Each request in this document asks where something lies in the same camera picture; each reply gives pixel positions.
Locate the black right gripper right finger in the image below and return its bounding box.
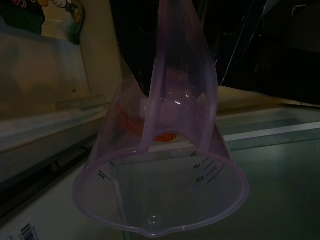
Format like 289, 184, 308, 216
199, 0, 266, 86

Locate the orange food piece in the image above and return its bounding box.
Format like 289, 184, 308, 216
122, 104, 181, 144

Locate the silver fridge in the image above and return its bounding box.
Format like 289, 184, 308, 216
0, 0, 320, 240

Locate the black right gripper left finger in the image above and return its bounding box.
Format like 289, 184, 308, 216
108, 0, 162, 97

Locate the green black food packet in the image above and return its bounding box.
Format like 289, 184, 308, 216
0, 0, 46, 36

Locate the pink plastic measuring cup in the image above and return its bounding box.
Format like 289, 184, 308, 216
72, 0, 250, 238

